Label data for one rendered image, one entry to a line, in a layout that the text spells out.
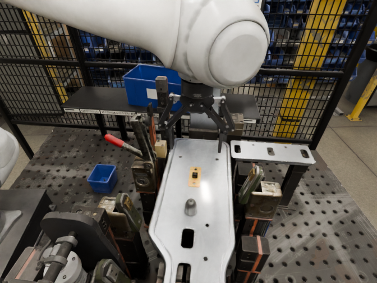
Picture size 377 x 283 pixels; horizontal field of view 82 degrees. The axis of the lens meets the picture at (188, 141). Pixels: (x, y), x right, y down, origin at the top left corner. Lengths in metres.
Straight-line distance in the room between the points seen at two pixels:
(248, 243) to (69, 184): 0.90
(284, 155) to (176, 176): 0.40
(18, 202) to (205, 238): 0.76
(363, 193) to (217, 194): 1.90
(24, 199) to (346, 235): 1.28
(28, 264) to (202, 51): 0.51
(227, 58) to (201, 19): 0.05
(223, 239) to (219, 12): 0.50
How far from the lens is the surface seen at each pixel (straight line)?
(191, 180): 0.70
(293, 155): 0.87
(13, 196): 1.12
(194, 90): 0.49
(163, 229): 0.61
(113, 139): 0.67
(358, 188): 2.47
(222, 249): 0.59
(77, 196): 1.16
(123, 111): 1.02
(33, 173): 1.38
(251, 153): 0.82
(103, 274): 0.48
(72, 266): 0.51
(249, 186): 0.63
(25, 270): 0.58
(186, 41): 0.28
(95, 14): 0.32
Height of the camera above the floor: 1.53
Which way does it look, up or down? 39 degrees down
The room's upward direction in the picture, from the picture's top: straight up
